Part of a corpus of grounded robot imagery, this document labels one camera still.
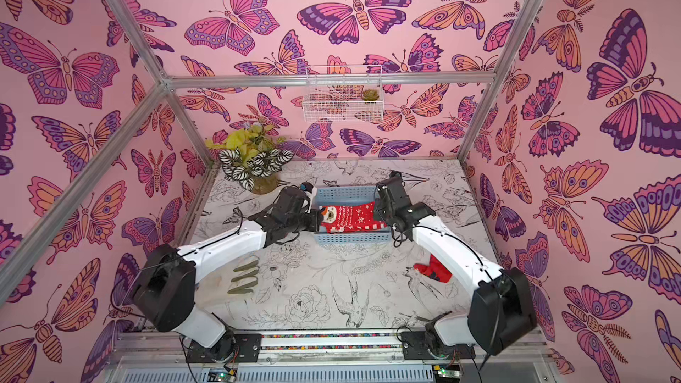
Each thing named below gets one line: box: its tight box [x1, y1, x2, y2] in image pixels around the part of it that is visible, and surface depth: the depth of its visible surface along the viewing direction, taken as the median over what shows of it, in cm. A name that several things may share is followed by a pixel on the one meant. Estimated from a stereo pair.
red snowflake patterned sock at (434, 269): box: [413, 253, 453, 283], surface depth 87 cm
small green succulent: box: [362, 88, 380, 102], surface depth 95 cm
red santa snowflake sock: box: [319, 202, 388, 234], surface depth 89 cm
